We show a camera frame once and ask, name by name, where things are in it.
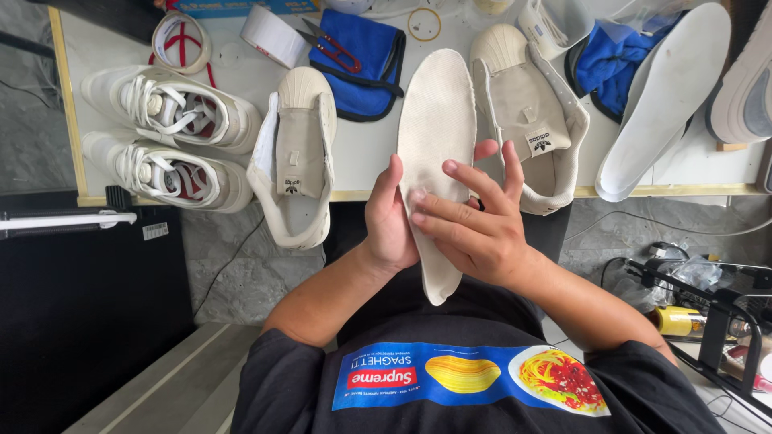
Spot person's left hand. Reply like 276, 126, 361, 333
361, 140, 500, 276

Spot person's right hand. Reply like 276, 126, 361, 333
409, 140, 539, 289

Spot beige fabric shoe insole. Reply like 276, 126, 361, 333
397, 48, 478, 307

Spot cream shell-toe sneaker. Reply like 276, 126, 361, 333
246, 66, 337, 251
469, 23, 591, 217

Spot blue microfibre cloth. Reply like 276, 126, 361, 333
309, 8, 407, 123
565, 12, 694, 124

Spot person's black printed t-shirt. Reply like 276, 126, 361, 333
230, 202, 727, 434

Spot yellow rubber band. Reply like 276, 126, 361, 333
407, 7, 442, 42

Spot yellow bottle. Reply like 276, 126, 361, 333
654, 305, 708, 337

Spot crumpled clear plastic wrap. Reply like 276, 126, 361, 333
615, 253, 725, 314

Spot white laced sneaker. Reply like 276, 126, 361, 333
81, 131, 254, 213
80, 64, 263, 155

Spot white tape roll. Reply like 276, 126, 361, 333
240, 5, 311, 70

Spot white bowl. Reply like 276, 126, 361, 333
326, 0, 375, 16

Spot white foam insole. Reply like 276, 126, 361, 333
595, 2, 732, 203

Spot black metal rack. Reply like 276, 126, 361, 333
624, 258, 772, 417

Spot clear tape roll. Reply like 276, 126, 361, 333
151, 11, 213, 76

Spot blue cardboard box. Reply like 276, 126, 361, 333
175, 0, 320, 19

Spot clear plastic bag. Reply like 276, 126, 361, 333
594, 0, 719, 44

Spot white and grey sneaker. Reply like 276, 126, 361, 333
706, 0, 772, 144

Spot black cabinet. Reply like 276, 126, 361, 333
0, 205, 195, 434

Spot black floor cable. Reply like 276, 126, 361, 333
193, 216, 266, 317

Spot white cable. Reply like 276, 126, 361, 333
564, 210, 772, 242

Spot red-handled thread snips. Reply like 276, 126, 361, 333
296, 18, 363, 74

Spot red cord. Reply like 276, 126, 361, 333
148, 0, 217, 90

